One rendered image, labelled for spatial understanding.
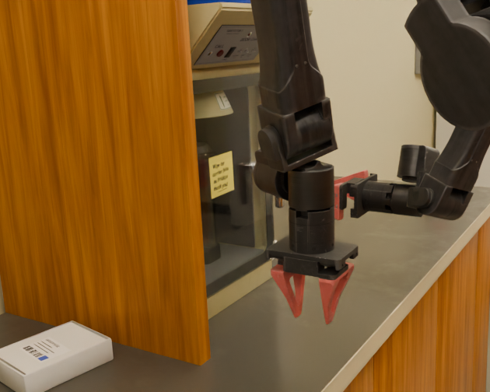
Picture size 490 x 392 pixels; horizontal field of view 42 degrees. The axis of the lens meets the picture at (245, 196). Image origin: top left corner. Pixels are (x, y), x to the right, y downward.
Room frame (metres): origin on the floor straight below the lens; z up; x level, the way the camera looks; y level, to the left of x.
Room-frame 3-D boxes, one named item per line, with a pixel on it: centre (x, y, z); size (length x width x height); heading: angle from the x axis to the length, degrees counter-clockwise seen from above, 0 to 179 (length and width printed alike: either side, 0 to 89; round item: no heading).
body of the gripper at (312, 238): (0.77, -0.08, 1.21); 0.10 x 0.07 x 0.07; 58
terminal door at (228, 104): (1.19, 0.03, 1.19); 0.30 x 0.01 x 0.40; 147
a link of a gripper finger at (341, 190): (1.16, -0.17, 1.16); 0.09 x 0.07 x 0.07; 57
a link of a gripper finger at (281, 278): (0.77, -0.07, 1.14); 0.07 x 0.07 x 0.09; 58
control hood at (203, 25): (1.16, -0.02, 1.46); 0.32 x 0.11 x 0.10; 148
